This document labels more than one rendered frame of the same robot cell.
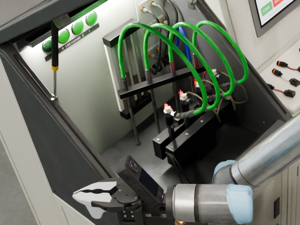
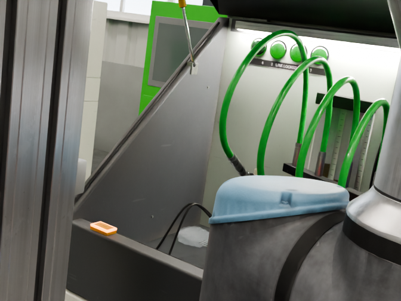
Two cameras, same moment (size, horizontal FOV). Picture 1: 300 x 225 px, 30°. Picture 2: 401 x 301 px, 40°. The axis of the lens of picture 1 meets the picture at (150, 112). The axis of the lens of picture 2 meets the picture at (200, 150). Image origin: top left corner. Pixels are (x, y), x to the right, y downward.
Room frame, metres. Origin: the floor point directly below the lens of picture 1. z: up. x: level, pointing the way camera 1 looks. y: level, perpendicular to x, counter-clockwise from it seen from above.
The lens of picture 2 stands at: (0.93, -1.15, 1.38)
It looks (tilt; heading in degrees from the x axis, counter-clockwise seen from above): 11 degrees down; 73
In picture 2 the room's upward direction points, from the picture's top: 8 degrees clockwise
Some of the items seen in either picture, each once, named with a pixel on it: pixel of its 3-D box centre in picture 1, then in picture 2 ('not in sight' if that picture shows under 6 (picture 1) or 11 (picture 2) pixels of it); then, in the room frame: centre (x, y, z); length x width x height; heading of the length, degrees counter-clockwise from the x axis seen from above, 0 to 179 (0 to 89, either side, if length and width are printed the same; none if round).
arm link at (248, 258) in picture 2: not in sight; (277, 249); (1.14, -0.73, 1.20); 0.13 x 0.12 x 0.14; 113
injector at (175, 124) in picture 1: (173, 134); not in sight; (1.40, -0.07, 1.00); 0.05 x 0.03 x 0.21; 39
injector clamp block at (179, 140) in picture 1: (196, 133); not in sight; (1.48, -0.15, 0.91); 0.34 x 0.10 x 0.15; 129
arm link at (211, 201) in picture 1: (224, 204); not in sight; (0.71, -0.11, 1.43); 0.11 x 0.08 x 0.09; 74
